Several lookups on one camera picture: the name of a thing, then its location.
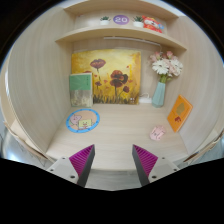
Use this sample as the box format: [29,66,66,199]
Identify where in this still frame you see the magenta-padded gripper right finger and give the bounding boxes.
[132,145,179,186]

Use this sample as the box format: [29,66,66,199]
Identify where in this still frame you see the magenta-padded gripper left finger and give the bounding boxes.
[47,145,95,187]

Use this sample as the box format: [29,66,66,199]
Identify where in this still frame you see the pink cartoon computer mouse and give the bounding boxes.
[150,125,166,141]

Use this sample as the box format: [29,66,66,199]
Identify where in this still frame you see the round cartoon mouse pad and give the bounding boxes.
[66,108,100,133]

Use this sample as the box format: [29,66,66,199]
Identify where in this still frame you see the orange book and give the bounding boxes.
[167,95,193,132]

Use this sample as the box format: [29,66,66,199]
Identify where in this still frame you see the white power adapter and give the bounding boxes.
[139,93,152,104]

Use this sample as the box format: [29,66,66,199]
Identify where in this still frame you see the teal geometric vase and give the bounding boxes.
[152,82,166,108]

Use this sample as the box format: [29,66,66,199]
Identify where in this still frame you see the yellow poppy flower painting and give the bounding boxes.
[71,49,141,104]

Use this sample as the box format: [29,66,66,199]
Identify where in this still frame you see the white and pink flower bouquet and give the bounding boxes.
[150,51,183,83]

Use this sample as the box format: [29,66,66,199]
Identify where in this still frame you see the white light bar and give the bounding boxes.
[103,36,161,47]

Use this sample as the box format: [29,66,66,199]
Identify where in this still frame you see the wooden upper shelf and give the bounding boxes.
[57,26,187,50]

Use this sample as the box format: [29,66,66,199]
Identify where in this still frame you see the right small potted plant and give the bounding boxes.
[133,16,144,27]

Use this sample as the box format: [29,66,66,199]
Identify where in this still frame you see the small potted plant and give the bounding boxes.
[133,16,144,27]
[100,16,110,25]

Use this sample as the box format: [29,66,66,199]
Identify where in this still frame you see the left small potted plant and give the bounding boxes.
[100,16,110,25]

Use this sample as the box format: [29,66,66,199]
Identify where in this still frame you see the purple round number sign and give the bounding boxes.
[113,15,129,25]

